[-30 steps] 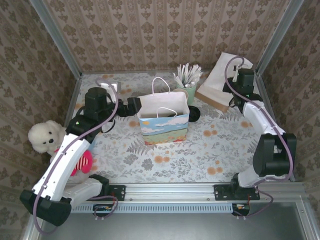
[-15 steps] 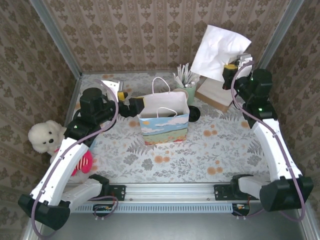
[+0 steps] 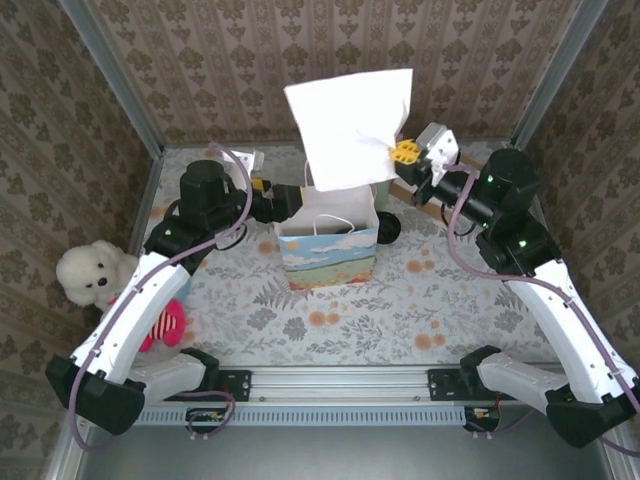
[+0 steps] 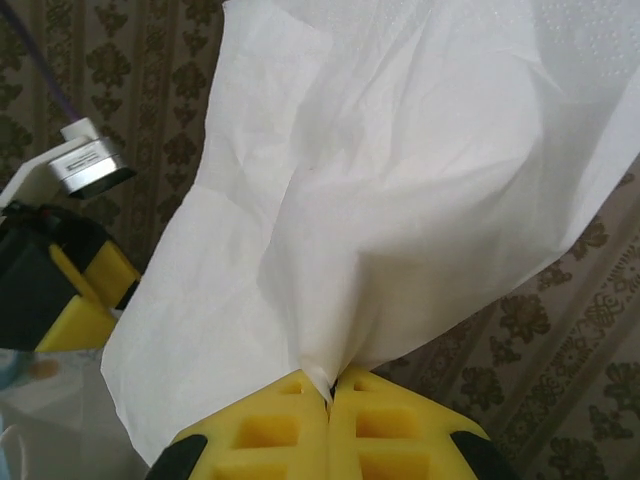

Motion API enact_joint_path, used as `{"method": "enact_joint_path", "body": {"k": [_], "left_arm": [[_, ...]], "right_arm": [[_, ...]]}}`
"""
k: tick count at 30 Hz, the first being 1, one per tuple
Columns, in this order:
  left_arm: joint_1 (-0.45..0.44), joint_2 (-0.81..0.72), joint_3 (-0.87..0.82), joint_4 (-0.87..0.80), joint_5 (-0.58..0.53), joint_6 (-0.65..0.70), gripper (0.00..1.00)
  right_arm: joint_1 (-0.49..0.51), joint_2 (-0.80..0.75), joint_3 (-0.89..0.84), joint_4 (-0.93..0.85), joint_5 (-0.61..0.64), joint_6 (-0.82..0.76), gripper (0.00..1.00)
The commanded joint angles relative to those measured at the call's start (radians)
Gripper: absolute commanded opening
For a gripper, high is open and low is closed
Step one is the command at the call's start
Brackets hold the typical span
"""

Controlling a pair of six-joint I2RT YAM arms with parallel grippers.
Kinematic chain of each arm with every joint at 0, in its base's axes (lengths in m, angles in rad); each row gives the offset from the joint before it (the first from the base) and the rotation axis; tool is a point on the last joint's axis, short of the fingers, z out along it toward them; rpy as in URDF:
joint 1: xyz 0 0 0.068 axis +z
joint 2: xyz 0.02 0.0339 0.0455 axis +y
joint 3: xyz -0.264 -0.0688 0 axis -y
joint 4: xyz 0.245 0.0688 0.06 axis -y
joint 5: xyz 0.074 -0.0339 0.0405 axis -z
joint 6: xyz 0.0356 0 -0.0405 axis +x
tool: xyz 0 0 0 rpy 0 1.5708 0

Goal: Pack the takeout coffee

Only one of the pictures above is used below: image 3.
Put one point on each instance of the white paper napkin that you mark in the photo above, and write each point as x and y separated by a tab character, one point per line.
350	130

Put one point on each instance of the landscape print paper bag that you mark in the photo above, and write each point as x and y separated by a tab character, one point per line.
325	260

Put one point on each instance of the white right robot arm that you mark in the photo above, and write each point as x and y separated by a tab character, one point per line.
565	310

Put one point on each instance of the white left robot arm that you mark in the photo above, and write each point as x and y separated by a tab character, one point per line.
140	300

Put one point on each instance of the brown cardboard box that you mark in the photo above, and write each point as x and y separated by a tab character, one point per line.
405	190

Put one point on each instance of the green cylindrical holder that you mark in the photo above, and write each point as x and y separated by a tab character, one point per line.
382	197

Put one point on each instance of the black plastic cup lid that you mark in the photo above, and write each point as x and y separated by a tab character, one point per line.
389	229

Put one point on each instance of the pink doll with glasses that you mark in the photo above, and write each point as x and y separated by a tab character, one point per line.
167	325

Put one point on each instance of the white plush dog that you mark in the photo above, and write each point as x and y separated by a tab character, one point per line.
90	270

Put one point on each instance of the grey metal sheet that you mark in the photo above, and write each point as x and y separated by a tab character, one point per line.
325	455

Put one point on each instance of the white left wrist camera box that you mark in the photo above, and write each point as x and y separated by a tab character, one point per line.
245	160

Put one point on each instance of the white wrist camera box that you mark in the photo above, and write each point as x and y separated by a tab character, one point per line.
440	147
245	160

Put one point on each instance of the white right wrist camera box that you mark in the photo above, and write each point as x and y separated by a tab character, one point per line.
440	147

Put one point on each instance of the aluminium table side rail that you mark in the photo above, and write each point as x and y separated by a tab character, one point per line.
145	200

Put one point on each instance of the aluminium frame post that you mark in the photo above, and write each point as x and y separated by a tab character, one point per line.
560	75
110	75

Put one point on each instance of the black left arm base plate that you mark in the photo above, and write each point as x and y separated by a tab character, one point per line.
235	385

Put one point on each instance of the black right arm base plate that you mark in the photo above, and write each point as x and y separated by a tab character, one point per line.
440	382

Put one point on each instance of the aluminium mounting rail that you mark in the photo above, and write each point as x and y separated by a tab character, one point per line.
340	385

